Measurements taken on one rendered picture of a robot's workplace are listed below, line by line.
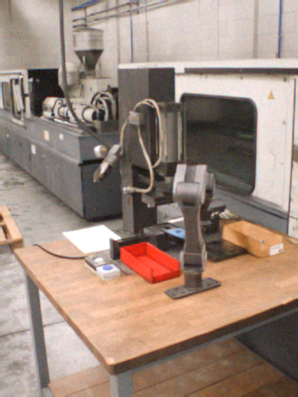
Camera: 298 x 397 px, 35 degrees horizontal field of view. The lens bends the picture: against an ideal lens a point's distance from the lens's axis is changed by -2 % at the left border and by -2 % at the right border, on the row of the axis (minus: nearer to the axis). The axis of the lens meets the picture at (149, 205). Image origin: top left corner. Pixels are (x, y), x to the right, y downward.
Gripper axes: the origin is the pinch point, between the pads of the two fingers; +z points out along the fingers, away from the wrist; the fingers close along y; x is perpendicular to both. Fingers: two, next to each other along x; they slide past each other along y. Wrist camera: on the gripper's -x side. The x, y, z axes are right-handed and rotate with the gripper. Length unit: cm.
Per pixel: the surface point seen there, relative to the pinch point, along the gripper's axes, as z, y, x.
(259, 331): 78, -12, -62
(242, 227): 10.7, 6.8, -35.5
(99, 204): 204, 249, -97
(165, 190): -6.3, 20.0, 2.6
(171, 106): -38, 33, 1
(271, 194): 8, 21, -64
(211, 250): 8.5, -3.7, -10.2
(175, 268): 5.1, -11.0, 12.7
